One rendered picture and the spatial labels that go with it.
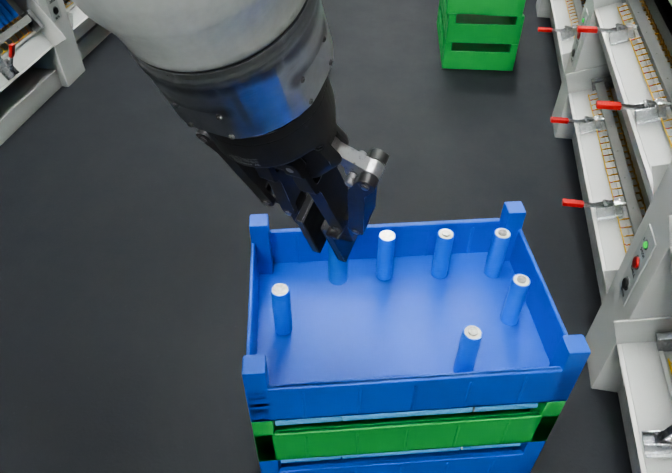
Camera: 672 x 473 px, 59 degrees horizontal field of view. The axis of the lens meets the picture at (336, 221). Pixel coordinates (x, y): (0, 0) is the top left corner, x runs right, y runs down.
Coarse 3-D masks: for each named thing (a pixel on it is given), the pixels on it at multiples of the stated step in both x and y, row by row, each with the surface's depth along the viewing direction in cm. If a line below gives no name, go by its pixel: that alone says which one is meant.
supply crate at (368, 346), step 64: (256, 256) 65; (320, 256) 68; (512, 256) 68; (256, 320) 61; (320, 320) 62; (384, 320) 62; (448, 320) 62; (256, 384) 50; (320, 384) 51; (384, 384) 51; (448, 384) 52; (512, 384) 53
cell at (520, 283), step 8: (512, 280) 58; (520, 280) 58; (528, 280) 58; (512, 288) 59; (520, 288) 58; (528, 288) 58; (512, 296) 59; (520, 296) 59; (504, 304) 61; (512, 304) 60; (520, 304) 60; (504, 312) 61; (512, 312) 60; (520, 312) 61; (504, 320) 62; (512, 320) 61
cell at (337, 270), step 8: (328, 248) 53; (328, 256) 54; (328, 264) 55; (336, 264) 54; (344, 264) 54; (328, 272) 56; (336, 272) 54; (344, 272) 55; (336, 280) 55; (344, 280) 55
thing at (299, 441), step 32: (416, 416) 63; (448, 416) 63; (480, 416) 58; (512, 416) 58; (544, 416) 58; (256, 448) 58; (288, 448) 58; (320, 448) 59; (352, 448) 59; (384, 448) 60; (416, 448) 60
